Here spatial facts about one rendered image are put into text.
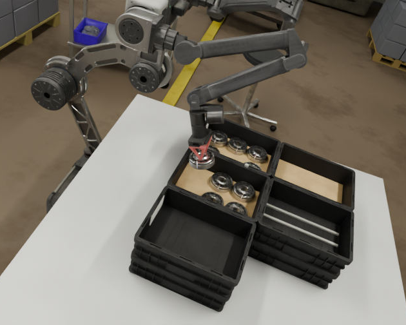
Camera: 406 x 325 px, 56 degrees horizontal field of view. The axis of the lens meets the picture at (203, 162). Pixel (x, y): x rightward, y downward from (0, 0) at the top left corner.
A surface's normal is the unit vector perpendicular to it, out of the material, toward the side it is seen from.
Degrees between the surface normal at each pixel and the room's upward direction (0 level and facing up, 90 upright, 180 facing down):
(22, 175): 0
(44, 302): 0
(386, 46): 90
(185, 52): 72
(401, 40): 90
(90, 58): 90
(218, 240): 0
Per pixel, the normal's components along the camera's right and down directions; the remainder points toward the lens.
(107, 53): -0.23, 0.62
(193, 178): 0.23, -0.71
